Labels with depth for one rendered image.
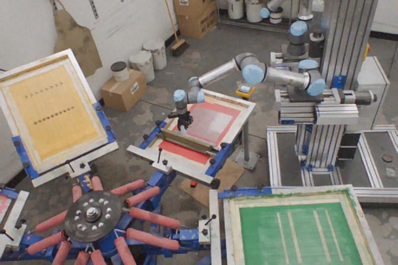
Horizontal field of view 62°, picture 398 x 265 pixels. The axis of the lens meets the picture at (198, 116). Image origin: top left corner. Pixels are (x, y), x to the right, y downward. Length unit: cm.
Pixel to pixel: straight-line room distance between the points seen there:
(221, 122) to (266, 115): 151
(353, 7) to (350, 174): 160
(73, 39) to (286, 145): 258
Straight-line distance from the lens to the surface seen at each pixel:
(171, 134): 242
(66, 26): 394
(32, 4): 374
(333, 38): 238
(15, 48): 368
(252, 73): 196
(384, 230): 333
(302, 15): 276
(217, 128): 254
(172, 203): 332
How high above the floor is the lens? 276
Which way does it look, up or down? 43 degrees down
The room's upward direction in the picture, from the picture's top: 9 degrees counter-clockwise
